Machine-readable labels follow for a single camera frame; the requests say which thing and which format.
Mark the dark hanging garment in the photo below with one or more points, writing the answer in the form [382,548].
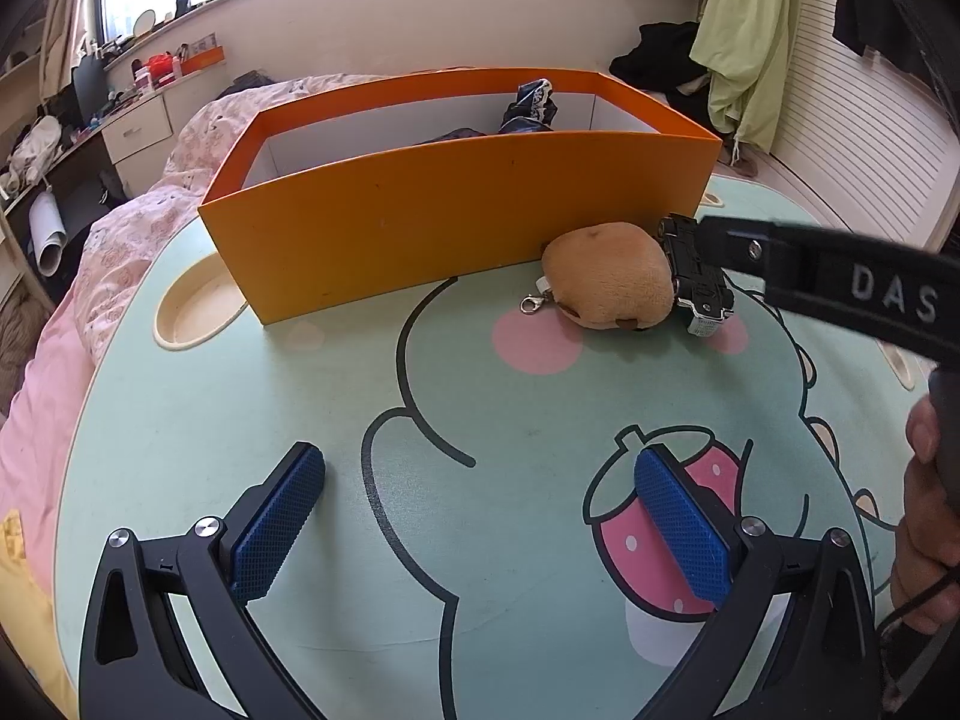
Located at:
[870,15]

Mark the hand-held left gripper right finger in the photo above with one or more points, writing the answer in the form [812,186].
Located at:
[682,532]

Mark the red container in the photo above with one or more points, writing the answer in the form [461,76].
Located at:
[160,70]

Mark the pink bed sheet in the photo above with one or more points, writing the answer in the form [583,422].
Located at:
[37,427]

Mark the dark cloth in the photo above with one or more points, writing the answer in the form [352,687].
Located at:
[246,82]

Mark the light green hanging cloth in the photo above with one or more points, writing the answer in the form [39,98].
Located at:
[742,52]

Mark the black toy car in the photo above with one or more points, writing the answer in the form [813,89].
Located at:
[694,296]

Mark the orange cardboard box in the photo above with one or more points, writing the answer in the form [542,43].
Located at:
[450,217]

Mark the pink patterned duvet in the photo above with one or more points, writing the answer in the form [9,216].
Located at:
[127,240]

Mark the rolled white paper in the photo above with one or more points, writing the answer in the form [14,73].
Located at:
[46,232]

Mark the white cloth bundle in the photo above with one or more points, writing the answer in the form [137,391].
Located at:
[34,146]

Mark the yellow cloth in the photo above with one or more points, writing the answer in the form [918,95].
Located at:
[22,615]

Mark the person's right hand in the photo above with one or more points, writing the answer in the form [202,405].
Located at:
[926,540]

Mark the black monitor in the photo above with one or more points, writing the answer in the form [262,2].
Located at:
[88,90]

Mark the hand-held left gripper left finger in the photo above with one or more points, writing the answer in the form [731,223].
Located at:
[277,525]

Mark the small orange tray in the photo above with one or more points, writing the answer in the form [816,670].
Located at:
[204,61]

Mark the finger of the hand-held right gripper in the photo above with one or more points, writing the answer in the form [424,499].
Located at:
[765,259]

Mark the white slatted door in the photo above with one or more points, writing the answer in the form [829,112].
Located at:
[847,127]

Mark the black plastic bag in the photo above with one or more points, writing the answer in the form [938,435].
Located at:
[532,109]

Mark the black clothes pile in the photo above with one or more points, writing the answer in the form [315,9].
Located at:
[660,52]

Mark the green cartoon desktop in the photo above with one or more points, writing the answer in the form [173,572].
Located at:
[300,390]

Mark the round mirror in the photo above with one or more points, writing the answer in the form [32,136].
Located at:
[145,19]

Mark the beige curtain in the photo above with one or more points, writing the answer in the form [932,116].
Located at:
[61,37]

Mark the white drawer cabinet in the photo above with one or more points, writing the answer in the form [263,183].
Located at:
[139,127]

